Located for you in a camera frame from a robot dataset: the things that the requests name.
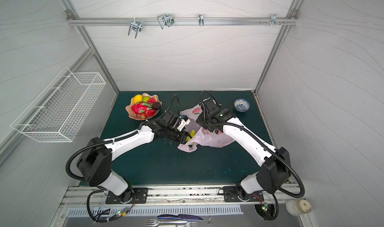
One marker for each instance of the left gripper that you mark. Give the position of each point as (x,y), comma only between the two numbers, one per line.
(185,134)

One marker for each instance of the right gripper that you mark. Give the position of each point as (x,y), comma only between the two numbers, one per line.
(202,122)

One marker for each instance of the green yellow starfruit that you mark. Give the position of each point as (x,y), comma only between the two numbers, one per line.
(192,134)

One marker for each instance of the pink printed plastic bag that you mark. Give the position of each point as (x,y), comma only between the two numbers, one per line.
(202,136)

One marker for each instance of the dark purple plum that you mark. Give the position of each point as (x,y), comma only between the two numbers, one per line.
(157,106)

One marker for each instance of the red mango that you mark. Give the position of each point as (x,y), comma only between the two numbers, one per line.
(150,113)

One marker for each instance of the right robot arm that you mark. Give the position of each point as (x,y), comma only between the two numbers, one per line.
(275,165)

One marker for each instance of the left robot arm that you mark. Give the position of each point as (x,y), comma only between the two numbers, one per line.
(93,163)

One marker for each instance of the blue white ceramic bowl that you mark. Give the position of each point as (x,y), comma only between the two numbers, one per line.
(242,105)

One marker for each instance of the pink dragon fruit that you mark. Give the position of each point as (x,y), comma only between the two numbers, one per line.
(141,107)

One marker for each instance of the pink wavy fruit plate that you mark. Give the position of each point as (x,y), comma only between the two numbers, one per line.
(134,116)

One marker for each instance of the yellow lemon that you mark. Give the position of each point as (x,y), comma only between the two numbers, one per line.
(138,98)

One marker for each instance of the dark blue knife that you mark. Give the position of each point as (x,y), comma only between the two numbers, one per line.
(183,217)

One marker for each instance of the silver fork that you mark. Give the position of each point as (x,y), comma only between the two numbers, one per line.
(169,223)

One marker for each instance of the metal hook clamp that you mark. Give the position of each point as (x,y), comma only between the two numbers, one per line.
(135,27)
(201,19)
(165,19)
(273,21)

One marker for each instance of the white cylindrical bottle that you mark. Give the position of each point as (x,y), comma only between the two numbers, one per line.
(298,207)

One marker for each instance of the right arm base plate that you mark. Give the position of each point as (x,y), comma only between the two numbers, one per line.
(233,194)

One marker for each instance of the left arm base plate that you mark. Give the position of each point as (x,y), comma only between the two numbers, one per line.
(130,196)

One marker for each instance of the white wire basket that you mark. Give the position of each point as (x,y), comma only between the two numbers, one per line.
(58,113)

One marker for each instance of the aluminium cross rail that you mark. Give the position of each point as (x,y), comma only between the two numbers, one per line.
(179,21)

